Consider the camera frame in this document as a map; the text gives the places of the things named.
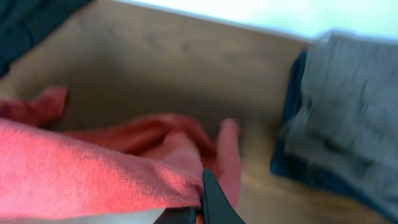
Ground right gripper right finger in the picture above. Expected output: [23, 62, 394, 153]
[201, 169, 245, 224]

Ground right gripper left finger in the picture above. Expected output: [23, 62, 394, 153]
[154, 207, 196, 224]

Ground red orange t-shirt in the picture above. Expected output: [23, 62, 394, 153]
[1, 86, 241, 223]

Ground folded dark blue jeans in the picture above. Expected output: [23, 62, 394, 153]
[270, 50, 397, 223]

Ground folded grey garment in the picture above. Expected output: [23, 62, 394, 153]
[287, 34, 397, 209]

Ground black t-shirt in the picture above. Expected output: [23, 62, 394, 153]
[1, 0, 91, 77]

